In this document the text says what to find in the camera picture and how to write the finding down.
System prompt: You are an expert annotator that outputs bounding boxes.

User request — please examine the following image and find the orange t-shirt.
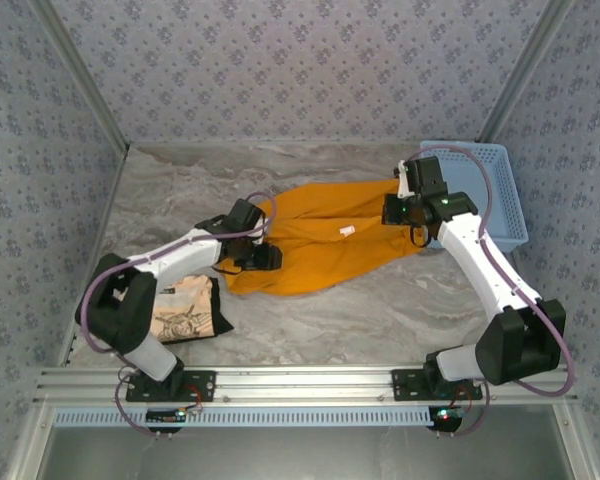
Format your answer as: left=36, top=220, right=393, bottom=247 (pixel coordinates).
left=223, top=179, right=431, bottom=297

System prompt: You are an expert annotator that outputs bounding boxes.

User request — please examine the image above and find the beige printed t-shirt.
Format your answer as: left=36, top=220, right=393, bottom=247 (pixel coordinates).
left=149, top=273, right=216, bottom=344

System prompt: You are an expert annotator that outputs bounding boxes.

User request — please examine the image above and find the light blue plastic basket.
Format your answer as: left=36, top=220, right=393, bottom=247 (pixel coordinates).
left=418, top=139, right=529, bottom=253

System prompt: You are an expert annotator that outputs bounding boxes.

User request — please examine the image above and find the beige printed folded cloth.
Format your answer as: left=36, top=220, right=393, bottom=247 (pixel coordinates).
left=157, top=277, right=235, bottom=345

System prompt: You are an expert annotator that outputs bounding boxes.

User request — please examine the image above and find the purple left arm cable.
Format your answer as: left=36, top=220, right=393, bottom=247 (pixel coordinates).
left=79, top=191, right=280, bottom=440

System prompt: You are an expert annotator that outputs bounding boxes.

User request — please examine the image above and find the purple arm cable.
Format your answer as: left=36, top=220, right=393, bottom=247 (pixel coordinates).
left=402, top=144, right=579, bottom=440
left=79, top=191, right=280, bottom=440

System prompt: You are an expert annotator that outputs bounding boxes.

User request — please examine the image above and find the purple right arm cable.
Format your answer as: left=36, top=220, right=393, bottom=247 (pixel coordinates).
left=402, top=144, right=579, bottom=440

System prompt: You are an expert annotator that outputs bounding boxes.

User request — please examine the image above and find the aluminium frame post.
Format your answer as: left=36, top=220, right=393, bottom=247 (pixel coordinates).
left=27, top=0, right=131, bottom=154
left=479, top=0, right=576, bottom=144

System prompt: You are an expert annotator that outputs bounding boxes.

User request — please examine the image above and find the aluminium mounting rail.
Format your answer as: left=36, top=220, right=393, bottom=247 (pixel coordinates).
left=32, top=364, right=579, bottom=406

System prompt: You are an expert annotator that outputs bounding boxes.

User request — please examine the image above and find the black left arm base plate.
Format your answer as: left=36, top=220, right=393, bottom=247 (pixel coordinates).
left=125, top=369, right=217, bottom=404

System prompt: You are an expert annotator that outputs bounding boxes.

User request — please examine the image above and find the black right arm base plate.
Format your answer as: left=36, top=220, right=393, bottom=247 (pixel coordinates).
left=391, top=368, right=484, bottom=403

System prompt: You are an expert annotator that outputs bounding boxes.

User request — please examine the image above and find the light blue slotted cable duct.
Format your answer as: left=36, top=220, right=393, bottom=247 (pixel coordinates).
left=53, top=405, right=439, bottom=428

